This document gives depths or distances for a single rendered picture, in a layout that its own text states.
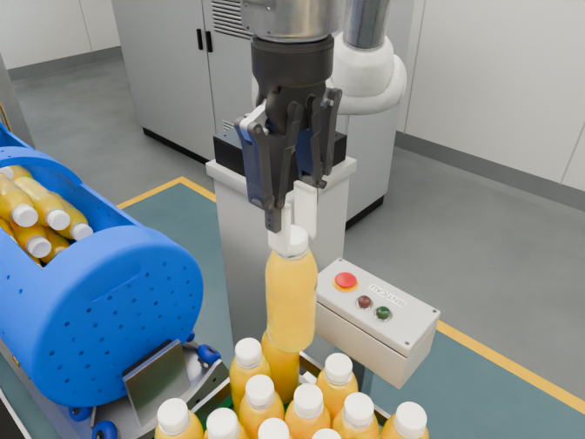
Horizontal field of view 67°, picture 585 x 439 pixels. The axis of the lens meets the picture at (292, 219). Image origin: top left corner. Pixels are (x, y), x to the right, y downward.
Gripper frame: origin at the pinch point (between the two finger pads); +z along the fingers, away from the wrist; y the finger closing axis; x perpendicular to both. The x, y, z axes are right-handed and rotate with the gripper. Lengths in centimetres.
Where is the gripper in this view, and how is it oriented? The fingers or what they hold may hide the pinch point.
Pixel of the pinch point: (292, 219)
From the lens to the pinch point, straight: 51.1
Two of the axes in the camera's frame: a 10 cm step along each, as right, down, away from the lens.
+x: 7.4, 3.9, -5.5
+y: -6.7, 4.3, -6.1
